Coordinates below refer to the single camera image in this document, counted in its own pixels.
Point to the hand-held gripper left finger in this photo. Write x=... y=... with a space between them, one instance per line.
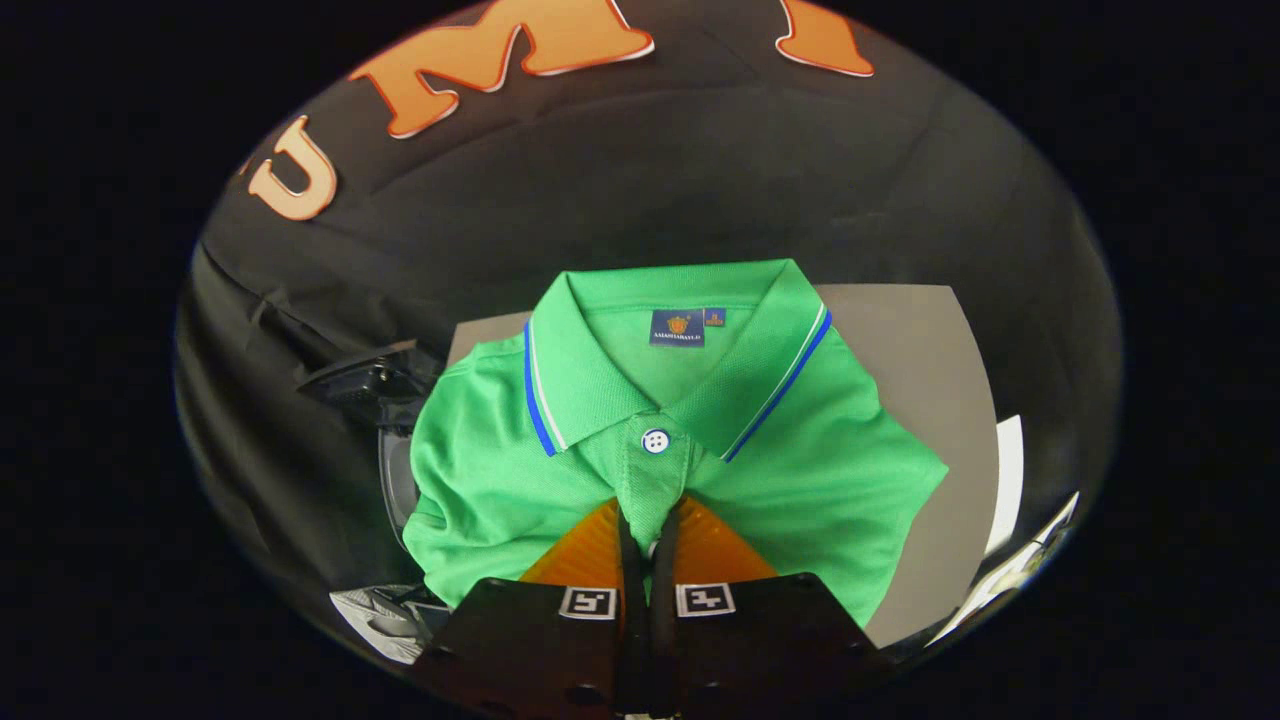
x=628 y=570

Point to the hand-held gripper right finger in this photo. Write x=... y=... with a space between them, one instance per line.
x=665 y=570

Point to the green polo shirt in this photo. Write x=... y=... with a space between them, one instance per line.
x=800 y=460

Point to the grey washing machine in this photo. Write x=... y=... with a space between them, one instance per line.
x=392 y=480

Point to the grey patterned object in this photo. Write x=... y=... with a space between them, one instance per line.
x=385 y=620

